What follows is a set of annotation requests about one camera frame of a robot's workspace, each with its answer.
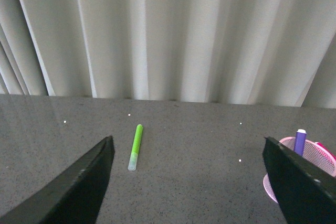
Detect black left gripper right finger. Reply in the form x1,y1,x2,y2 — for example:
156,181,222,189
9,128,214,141
262,137,335,223

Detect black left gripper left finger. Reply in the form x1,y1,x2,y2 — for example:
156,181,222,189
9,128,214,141
1,136,114,223

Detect pink highlighter pen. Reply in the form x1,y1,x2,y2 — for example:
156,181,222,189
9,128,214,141
315,142,326,150

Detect purple highlighter pen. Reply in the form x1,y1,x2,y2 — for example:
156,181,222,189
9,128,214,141
293,129,307,156

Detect pink mesh pen cup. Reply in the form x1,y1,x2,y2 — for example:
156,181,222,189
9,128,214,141
263,137,335,203

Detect green highlighter pen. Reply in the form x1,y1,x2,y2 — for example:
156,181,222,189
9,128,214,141
128,124,143,171

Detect white pleated curtain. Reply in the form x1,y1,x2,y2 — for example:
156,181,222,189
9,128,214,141
1,0,335,108

